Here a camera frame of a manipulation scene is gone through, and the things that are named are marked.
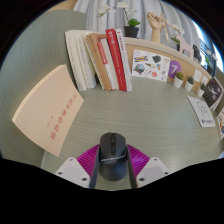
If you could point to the black horse figure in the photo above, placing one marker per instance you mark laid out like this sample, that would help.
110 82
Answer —
196 52

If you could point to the purple round number sticker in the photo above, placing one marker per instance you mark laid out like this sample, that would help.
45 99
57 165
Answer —
174 69

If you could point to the white book red spine label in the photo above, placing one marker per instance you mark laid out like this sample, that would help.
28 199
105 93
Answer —
108 68

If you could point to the pink horse figure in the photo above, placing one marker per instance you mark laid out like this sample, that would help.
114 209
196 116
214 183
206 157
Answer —
185 46

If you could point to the green desk partition panel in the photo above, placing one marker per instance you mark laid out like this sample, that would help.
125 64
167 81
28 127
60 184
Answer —
30 50

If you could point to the grey curtain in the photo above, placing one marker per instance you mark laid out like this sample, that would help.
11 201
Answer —
100 20

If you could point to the window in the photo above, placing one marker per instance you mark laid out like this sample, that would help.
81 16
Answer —
208 40

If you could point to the black cover book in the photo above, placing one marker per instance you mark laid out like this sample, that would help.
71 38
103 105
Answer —
212 92

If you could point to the white sticker sheet card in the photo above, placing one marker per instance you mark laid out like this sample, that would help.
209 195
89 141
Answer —
150 65

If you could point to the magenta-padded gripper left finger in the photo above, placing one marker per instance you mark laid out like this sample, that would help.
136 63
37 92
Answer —
71 171

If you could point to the wooden artist mannequin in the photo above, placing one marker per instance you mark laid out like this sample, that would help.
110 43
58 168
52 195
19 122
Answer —
168 26

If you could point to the wooden desk shelf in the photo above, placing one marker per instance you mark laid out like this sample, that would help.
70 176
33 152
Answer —
150 45

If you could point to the beige book with red text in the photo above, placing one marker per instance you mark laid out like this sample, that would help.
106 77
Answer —
46 110

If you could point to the small succulent in white pot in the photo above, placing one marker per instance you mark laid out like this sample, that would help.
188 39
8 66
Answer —
189 86
202 91
178 82

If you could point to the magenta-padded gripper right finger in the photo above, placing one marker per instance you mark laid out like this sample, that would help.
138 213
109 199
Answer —
153 171

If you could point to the tan paperback book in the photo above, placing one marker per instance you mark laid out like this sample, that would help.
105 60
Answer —
98 66

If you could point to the wooden hand model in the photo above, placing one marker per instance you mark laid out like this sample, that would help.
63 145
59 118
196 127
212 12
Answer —
156 28

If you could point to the thick white book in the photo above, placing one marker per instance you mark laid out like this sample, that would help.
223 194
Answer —
74 60

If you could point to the black computer mouse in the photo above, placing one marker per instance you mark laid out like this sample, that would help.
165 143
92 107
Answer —
113 156

